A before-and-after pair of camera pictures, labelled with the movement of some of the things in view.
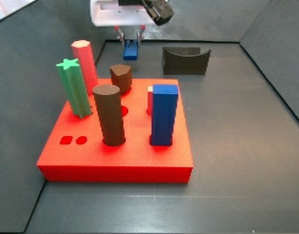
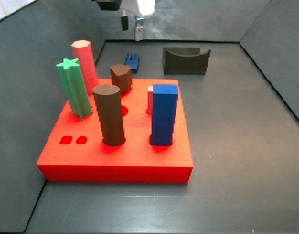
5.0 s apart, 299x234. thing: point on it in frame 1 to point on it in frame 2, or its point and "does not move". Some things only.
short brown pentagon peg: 120,77 does not move
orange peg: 149,100 does not move
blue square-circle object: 131,49 to 133,61
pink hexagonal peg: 80,52 does not move
